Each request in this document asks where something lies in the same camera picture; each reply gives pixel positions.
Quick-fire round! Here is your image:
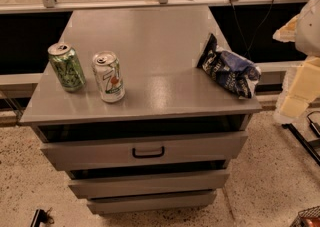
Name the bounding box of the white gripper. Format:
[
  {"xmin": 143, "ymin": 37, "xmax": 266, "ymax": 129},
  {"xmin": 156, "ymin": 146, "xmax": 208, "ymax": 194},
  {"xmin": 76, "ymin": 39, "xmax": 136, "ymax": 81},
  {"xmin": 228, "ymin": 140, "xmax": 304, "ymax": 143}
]
[{"xmin": 273, "ymin": 0, "xmax": 320, "ymax": 119}]

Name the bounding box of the blue chip bag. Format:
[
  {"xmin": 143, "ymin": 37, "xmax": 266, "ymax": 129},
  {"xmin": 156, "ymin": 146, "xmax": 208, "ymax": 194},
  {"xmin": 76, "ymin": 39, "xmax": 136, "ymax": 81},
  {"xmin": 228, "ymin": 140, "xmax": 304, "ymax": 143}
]
[{"xmin": 197, "ymin": 33, "xmax": 261, "ymax": 99}]

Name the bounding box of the white 7up can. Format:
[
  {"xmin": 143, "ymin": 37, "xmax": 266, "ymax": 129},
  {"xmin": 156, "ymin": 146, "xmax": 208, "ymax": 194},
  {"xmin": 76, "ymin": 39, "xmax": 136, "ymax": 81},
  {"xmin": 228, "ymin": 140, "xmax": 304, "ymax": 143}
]
[{"xmin": 92, "ymin": 51, "xmax": 125, "ymax": 103}]

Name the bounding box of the green soda can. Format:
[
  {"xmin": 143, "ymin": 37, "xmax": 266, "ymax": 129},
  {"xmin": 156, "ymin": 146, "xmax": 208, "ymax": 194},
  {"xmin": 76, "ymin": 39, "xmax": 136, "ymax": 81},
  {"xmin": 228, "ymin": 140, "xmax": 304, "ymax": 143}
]
[{"xmin": 48, "ymin": 42, "xmax": 86, "ymax": 92}]

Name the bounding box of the black floor stand bar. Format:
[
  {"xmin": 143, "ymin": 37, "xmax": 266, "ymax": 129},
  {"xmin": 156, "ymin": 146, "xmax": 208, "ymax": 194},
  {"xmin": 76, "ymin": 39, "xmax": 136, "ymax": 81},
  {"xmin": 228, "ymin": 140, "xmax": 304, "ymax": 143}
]
[{"xmin": 282, "ymin": 124, "xmax": 320, "ymax": 166}]

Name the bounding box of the top grey drawer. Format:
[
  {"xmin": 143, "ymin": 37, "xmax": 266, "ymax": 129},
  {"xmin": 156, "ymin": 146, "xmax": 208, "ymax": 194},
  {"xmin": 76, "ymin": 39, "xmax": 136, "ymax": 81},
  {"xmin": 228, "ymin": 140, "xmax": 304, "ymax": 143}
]
[{"xmin": 41, "ymin": 131, "xmax": 248, "ymax": 171}]

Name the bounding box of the grey drawer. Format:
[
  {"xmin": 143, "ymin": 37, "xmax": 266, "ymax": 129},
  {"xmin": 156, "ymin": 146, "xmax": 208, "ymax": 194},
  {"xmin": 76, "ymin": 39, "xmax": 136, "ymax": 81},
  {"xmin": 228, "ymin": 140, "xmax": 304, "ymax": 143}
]
[
  {"xmin": 87, "ymin": 190, "xmax": 216, "ymax": 215},
  {"xmin": 69, "ymin": 170, "xmax": 229, "ymax": 199},
  {"xmin": 41, "ymin": 131, "xmax": 248, "ymax": 171}
]

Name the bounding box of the bottom grey drawer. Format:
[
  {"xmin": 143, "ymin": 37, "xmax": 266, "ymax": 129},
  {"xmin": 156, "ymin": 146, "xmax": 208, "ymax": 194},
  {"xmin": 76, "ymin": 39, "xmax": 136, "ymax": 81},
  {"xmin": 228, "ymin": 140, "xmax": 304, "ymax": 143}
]
[{"xmin": 87, "ymin": 190, "xmax": 216, "ymax": 215}]

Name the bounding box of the middle grey drawer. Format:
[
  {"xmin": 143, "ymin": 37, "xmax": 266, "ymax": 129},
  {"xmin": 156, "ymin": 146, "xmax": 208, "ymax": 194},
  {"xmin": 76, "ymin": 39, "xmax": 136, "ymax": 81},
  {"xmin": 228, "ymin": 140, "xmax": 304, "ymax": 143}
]
[{"xmin": 69, "ymin": 170, "xmax": 229, "ymax": 199}]

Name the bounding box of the black object on floor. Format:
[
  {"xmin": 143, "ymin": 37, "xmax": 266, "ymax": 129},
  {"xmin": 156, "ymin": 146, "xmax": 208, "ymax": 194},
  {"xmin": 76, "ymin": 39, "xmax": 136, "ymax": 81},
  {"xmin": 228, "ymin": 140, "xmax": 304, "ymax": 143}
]
[{"xmin": 30, "ymin": 209, "xmax": 54, "ymax": 227}]

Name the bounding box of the black hanging cable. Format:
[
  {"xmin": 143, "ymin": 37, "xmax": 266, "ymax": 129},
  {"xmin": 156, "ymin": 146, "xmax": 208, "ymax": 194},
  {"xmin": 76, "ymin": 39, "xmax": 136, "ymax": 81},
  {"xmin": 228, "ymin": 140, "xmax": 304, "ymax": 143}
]
[{"xmin": 227, "ymin": 0, "xmax": 276, "ymax": 60}]

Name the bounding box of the wire basket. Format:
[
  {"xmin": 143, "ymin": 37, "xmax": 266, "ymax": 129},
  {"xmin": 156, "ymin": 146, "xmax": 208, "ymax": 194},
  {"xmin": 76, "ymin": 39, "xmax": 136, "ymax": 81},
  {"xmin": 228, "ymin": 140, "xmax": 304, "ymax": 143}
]
[{"xmin": 290, "ymin": 206, "xmax": 320, "ymax": 227}]

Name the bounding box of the black drawer handle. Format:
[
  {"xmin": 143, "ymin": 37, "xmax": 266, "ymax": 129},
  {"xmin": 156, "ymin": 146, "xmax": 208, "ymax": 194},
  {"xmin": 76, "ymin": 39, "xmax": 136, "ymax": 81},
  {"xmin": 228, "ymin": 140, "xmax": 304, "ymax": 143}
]
[{"xmin": 132, "ymin": 146, "xmax": 165, "ymax": 159}]

